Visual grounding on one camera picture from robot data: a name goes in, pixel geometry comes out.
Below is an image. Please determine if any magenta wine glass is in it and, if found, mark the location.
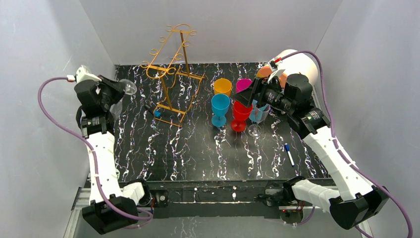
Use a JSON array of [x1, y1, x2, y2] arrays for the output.
[[235, 78, 253, 93]]

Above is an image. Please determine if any red wine glass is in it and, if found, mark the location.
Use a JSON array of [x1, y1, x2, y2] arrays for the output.
[[231, 101, 253, 132]]

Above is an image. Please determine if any light blue wine glass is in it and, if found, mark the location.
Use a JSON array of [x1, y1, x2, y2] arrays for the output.
[[249, 100, 263, 123]]

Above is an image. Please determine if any clear wine glass front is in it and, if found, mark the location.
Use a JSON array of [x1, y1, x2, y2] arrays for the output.
[[247, 104, 271, 137]]

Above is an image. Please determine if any clear wine glass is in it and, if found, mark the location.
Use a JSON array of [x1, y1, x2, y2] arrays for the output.
[[110, 79, 137, 119], [247, 104, 271, 137]]

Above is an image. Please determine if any yellow wine glass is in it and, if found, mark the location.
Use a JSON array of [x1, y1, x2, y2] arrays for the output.
[[213, 78, 232, 97]]

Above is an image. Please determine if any teal blue wine glass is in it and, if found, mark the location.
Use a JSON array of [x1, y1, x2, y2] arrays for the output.
[[211, 94, 231, 127]]

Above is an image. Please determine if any gold wire glass rack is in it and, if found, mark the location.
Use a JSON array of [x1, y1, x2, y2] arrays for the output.
[[141, 23, 206, 128]]

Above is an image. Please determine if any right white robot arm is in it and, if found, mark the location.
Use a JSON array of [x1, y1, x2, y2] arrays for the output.
[[233, 73, 388, 230]]

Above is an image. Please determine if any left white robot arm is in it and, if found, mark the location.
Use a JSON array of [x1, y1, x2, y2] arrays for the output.
[[74, 73, 152, 235]]

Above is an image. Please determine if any white cylindrical drawer box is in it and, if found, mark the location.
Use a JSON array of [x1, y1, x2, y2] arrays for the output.
[[256, 49, 318, 89]]

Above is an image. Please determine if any blue white marker pen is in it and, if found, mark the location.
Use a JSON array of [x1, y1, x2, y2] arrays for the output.
[[284, 143, 295, 167]]

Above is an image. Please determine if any black marble pattern mat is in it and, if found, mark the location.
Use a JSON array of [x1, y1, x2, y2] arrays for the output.
[[114, 62, 328, 182]]

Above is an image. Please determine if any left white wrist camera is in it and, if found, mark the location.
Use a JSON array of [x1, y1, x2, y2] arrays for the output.
[[75, 65, 102, 83]]

